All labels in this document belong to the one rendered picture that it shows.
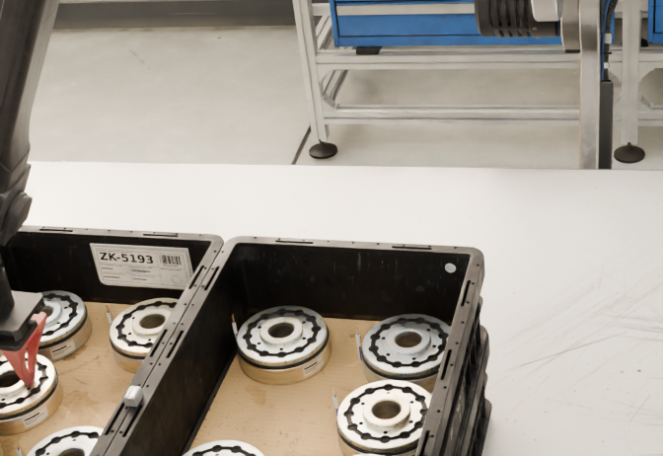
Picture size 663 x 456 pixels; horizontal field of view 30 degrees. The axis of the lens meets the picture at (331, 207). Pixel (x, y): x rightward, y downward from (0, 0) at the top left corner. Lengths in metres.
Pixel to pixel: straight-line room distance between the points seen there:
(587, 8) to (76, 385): 1.01
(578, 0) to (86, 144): 2.04
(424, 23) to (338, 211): 1.40
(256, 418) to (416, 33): 2.02
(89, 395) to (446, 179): 0.75
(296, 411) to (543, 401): 0.33
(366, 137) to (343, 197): 1.60
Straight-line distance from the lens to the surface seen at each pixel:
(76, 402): 1.41
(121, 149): 3.66
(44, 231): 1.52
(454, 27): 3.21
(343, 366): 1.37
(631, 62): 3.20
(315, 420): 1.31
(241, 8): 4.28
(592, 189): 1.88
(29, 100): 1.17
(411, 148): 3.42
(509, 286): 1.69
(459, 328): 1.25
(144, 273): 1.49
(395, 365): 1.32
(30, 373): 1.39
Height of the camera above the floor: 1.70
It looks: 32 degrees down
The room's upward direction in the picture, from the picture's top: 8 degrees counter-clockwise
